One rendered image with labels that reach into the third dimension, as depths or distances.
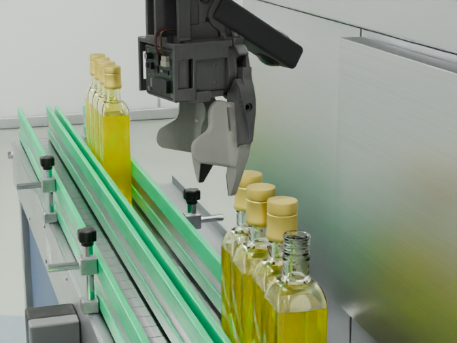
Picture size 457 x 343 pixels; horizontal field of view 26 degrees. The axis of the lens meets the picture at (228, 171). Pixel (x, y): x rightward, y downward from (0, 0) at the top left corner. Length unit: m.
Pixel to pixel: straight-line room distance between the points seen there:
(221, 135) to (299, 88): 0.51
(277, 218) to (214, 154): 0.18
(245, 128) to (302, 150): 0.51
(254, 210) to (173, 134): 0.20
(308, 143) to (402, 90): 0.37
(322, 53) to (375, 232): 0.30
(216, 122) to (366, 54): 0.28
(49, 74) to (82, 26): 0.40
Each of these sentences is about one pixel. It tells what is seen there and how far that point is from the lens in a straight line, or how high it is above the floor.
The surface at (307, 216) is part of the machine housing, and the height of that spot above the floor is 1.04.
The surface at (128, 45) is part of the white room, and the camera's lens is 6.96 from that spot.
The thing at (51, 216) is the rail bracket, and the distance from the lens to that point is 1.94.
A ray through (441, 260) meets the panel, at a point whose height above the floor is 1.13.
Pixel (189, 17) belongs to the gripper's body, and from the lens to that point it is 0.91.
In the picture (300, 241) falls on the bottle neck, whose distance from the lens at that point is 1.03.
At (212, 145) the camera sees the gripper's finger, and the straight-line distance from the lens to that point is 0.92.
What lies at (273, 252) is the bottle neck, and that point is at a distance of 1.10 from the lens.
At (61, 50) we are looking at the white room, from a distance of 6.88.
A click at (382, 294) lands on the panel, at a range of 1.16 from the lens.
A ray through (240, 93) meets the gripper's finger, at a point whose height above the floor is 1.31.
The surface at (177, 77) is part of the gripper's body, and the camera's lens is 0.89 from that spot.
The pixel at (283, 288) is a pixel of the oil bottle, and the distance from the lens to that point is 1.04.
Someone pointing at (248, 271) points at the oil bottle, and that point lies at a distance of 1.14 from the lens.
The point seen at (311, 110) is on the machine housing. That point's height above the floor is 1.20.
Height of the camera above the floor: 1.48
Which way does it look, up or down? 15 degrees down
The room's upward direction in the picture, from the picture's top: straight up
